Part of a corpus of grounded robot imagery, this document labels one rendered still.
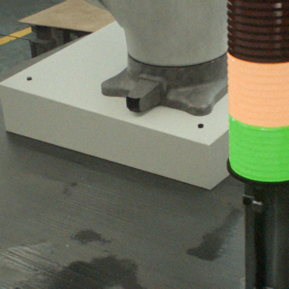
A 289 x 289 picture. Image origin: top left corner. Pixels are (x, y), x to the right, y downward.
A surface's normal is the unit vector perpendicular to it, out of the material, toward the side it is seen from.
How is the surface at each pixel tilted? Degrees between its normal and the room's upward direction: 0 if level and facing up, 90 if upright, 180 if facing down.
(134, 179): 0
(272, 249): 90
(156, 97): 92
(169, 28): 95
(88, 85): 4
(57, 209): 0
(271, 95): 65
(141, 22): 94
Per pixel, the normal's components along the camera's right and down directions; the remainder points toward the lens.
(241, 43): -0.69, -0.06
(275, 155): -0.06, 0.03
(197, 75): 0.30, 0.38
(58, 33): -0.58, 0.40
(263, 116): -0.29, 0.03
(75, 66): -0.07, -0.86
